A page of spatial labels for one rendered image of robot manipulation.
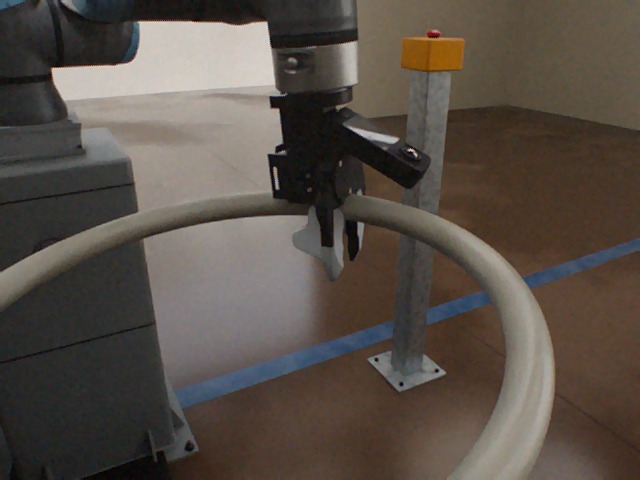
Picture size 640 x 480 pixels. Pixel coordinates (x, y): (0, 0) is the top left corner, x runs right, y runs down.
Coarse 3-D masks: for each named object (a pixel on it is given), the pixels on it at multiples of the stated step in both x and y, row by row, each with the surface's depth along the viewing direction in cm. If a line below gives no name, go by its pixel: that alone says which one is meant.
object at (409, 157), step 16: (336, 112) 53; (352, 112) 54; (336, 128) 52; (352, 128) 52; (368, 128) 53; (336, 144) 53; (352, 144) 52; (368, 144) 51; (384, 144) 51; (400, 144) 53; (368, 160) 52; (384, 160) 51; (400, 160) 50; (416, 160) 50; (400, 176) 51; (416, 176) 50
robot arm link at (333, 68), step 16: (272, 48) 50; (304, 48) 47; (320, 48) 47; (336, 48) 48; (352, 48) 49; (272, 64) 52; (288, 64) 48; (304, 64) 48; (320, 64) 48; (336, 64) 48; (352, 64) 49; (288, 80) 49; (304, 80) 49; (320, 80) 48; (336, 80) 49; (352, 80) 50
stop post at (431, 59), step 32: (416, 64) 133; (448, 64) 132; (416, 96) 139; (448, 96) 138; (416, 128) 141; (416, 192) 147; (416, 256) 155; (416, 288) 160; (416, 320) 165; (416, 352) 171; (416, 384) 168
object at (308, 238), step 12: (312, 216) 56; (336, 216) 55; (300, 228) 58; (312, 228) 57; (336, 228) 55; (300, 240) 58; (312, 240) 57; (336, 240) 56; (312, 252) 58; (324, 252) 56; (336, 252) 56; (324, 264) 57; (336, 264) 57; (336, 276) 59
